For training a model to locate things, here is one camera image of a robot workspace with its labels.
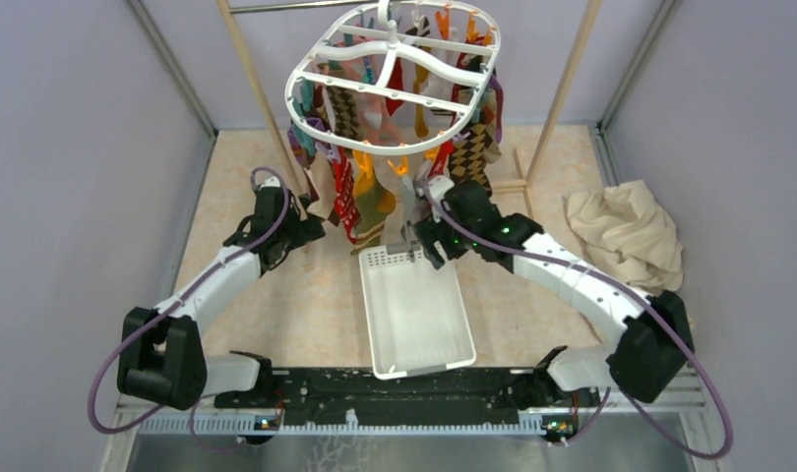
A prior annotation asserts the red white patterned sock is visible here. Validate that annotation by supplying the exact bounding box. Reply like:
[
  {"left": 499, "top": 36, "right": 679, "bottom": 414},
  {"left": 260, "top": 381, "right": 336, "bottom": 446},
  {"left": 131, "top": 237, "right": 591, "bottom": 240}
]
[{"left": 331, "top": 147, "right": 360, "bottom": 244}]

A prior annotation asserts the olive green striped sock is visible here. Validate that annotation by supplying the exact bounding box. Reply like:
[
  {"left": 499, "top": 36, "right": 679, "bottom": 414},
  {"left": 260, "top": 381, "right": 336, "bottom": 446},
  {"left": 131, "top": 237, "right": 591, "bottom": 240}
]
[{"left": 351, "top": 150, "right": 396, "bottom": 255}]

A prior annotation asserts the white perforated plastic basket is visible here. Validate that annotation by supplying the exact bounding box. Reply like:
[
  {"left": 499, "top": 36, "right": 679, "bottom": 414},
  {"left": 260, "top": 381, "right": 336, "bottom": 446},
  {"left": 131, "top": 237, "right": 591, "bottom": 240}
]
[{"left": 358, "top": 245, "right": 477, "bottom": 381}]

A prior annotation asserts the taupe grey sock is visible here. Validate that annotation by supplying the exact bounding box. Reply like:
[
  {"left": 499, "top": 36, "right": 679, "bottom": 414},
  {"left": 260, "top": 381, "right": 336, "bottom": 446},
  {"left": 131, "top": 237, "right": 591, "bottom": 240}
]
[{"left": 412, "top": 158, "right": 433, "bottom": 203}]

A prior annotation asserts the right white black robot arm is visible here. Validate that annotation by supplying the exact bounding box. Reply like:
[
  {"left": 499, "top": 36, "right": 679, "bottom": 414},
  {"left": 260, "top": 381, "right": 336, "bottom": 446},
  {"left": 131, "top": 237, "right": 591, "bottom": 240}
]
[{"left": 408, "top": 175, "right": 694, "bottom": 405}]

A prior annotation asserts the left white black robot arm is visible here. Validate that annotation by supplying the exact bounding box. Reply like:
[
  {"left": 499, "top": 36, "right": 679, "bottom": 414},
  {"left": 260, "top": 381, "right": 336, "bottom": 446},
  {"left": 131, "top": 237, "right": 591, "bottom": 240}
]
[{"left": 116, "top": 178, "right": 325, "bottom": 410}]

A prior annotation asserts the white oval clip hanger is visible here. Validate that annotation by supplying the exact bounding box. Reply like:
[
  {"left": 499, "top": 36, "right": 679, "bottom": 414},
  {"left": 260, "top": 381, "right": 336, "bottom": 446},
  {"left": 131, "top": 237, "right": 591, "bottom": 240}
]
[{"left": 284, "top": 1, "right": 501, "bottom": 156}]

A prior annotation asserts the brown yellow argyle sock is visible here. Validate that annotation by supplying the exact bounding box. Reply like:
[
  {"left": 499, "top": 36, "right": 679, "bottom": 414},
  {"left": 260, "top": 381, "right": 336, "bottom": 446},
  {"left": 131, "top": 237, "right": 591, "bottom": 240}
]
[{"left": 448, "top": 123, "right": 502, "bottom": 197}]

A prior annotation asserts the cream crumpled cloth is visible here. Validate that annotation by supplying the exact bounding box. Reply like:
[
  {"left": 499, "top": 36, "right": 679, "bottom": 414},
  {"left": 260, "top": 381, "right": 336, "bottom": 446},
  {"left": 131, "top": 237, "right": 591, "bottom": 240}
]
[{"left": 564, "top": 180, "right": 684, "bottom": 294}]

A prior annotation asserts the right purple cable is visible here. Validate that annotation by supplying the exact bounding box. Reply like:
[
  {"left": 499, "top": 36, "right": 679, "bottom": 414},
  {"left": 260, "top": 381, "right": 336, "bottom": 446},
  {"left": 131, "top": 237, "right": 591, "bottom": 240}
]
[{"left": 419, "top": 179, "right": 735, "bottom": 461}]

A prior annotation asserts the wooden rack frame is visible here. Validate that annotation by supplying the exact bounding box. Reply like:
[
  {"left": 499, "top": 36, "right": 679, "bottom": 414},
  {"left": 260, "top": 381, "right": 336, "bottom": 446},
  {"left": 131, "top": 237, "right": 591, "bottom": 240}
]
[{"left": 216, "top": 1, "right": 602, "bottom": 215}]

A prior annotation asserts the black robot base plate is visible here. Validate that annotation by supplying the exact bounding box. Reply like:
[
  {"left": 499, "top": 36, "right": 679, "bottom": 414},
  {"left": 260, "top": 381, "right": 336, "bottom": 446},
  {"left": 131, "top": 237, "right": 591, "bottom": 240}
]
[{"left": 214, "top": 367, "right": 600, "bottom": 427}]

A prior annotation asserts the aluminium rail front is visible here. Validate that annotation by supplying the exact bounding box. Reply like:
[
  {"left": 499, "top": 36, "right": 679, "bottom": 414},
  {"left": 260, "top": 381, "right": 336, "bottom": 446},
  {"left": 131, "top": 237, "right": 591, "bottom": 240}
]
[{"left": 114, "top": 368, "right": 707, "bottom": 437}]

